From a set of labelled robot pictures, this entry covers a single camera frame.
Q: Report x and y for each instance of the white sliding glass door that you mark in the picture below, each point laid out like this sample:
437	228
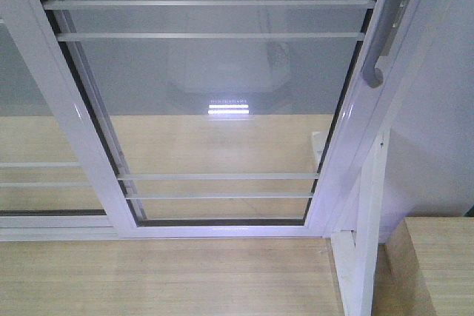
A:
198	118

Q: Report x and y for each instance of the grey metal door handle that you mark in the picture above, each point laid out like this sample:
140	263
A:
372	75

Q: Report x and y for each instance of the fixed glass door panel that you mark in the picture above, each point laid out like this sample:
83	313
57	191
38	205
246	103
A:
45	193

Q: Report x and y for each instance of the white diagonal brace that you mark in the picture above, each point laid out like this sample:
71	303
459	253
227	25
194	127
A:
344	254

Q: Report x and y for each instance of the light wooden block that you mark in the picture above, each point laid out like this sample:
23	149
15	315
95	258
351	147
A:
426	268

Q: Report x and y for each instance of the white door frame post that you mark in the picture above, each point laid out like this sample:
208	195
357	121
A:
405	147

